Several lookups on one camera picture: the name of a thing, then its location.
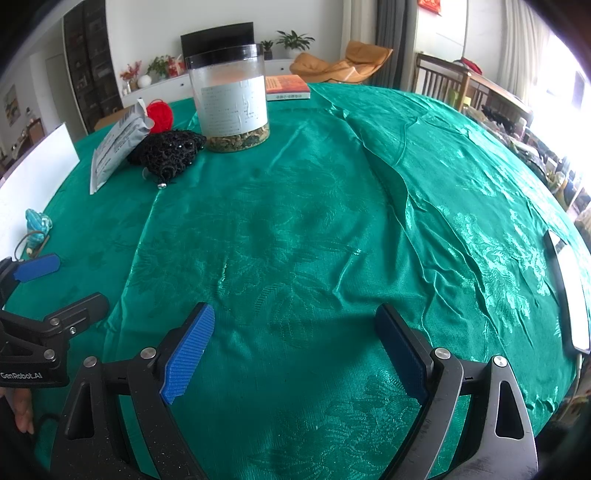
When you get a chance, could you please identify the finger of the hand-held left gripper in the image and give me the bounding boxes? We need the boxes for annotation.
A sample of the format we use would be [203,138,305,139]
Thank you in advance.
[0,293,110,352]
[0,253,62,308]

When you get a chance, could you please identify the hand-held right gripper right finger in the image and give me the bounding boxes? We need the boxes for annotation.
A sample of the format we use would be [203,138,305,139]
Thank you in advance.
[375,303,539,480]

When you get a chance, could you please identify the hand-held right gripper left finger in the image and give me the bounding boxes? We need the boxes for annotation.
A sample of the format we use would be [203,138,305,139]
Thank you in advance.
[50,302,216,480]

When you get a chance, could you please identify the person's left hand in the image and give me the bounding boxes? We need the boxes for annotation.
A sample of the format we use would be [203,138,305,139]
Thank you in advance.
[0,388,35,435]

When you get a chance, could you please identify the teal fabric ornament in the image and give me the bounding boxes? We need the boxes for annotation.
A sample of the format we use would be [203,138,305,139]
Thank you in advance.
[16,209,54,258]

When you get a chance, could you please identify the white box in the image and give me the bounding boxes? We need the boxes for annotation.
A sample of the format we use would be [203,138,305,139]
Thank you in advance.
[0,122,80,259]

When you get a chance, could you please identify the grey foil pouch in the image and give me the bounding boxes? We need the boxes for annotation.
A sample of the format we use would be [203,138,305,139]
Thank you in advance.
[89,98,154,195]

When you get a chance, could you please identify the green satin tablecloth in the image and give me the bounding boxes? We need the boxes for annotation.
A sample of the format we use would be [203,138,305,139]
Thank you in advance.
[0,82,591,480]

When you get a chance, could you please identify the brown cardboard box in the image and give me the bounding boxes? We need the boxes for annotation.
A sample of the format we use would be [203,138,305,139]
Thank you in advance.
[95,107,127,132]

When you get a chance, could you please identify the black beaded bag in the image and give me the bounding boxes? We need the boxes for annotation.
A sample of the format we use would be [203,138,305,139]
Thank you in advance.
[127,129,206,190]

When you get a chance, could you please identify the white smartphone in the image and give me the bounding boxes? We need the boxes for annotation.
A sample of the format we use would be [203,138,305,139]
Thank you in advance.
[544,229,591,355]

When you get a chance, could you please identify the red yarn ball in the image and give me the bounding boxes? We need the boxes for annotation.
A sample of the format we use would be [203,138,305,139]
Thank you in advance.
[145,98,173,134]

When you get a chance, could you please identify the dark display shelf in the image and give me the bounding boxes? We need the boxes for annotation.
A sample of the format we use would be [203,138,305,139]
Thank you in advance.
[63,0,123,134]

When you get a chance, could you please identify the white television cabinet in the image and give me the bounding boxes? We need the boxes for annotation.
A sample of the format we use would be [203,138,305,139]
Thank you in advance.
[121,58,296,109]

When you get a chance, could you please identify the red flowers in vase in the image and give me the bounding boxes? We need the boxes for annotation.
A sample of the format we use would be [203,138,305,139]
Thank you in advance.
[120,61,141,92]

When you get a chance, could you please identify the leafy plant with red decoration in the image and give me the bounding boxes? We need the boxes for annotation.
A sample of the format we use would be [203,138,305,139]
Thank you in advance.
[148,55,188,79]

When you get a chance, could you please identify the pile of household clutter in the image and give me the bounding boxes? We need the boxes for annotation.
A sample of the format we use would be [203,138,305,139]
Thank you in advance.
[480,106,591,222]

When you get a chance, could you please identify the clear jar with black lid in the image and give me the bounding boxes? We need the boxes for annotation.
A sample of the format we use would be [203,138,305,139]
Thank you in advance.
[185,43,270,152]

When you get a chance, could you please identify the wooden chair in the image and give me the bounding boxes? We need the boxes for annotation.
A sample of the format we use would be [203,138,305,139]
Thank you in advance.
[414,52,532,121]

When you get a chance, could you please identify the orange book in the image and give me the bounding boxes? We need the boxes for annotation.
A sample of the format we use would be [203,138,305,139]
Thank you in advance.
[264,74,311,101]

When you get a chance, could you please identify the black television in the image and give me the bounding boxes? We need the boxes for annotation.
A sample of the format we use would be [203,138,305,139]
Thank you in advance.
[180,21,256,58]

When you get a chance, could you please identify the orange lounge chair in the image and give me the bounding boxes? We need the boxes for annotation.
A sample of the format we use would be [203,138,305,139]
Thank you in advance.
[290,41,393,84]

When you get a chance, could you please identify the grey curtain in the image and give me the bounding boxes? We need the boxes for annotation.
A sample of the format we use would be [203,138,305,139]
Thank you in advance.
[376,0,419,88]

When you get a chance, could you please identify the large potted green plant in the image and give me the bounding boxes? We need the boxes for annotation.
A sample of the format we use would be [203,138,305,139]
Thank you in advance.
[276,30,315,60]

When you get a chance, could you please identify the framed wall picture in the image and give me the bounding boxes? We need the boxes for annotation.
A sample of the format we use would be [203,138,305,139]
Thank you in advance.
[4,85,23,125]

